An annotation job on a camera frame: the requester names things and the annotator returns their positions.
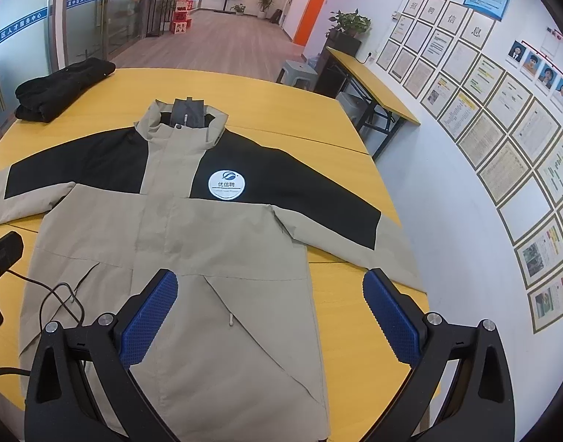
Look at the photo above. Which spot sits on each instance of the wooden folding side table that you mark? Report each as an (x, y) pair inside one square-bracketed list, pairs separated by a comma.
[(373, 83)]

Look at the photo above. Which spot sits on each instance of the potted plant in black planter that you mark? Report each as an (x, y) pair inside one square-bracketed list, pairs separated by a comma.
[(350, 25)]

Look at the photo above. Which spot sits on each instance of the black floor bin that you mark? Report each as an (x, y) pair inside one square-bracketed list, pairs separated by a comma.
[(275, 16)]

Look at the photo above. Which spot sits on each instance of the small potted plant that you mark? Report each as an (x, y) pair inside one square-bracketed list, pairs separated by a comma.
[(238, 8)]

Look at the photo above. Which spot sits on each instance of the wall of framed notices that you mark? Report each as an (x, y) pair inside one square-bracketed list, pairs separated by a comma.
[(493, 115)]

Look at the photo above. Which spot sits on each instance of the beige and black jacket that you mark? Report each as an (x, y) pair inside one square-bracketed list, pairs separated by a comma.
[(180, 221)]

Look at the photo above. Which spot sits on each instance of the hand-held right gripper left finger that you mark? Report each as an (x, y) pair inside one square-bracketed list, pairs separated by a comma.
[(150, 317)]

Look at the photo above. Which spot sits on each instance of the stack of red boxes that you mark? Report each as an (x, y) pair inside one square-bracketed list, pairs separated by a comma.
[(182, 9)]

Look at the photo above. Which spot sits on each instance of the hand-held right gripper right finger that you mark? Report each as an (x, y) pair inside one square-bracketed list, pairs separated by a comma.
[(392, 317)]

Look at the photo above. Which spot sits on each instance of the frosted glass partition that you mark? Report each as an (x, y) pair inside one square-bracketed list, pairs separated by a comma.
[(79, 9)]

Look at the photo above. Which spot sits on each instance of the folded black garment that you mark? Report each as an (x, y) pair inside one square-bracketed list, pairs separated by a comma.
[(56, 87)]

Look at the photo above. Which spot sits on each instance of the grey plastic stool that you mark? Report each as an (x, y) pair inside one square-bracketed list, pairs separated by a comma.
[(352, 103), (297, 73)]

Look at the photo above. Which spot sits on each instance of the black metal plant stand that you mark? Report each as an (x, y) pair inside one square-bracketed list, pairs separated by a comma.
[(158, 16)]

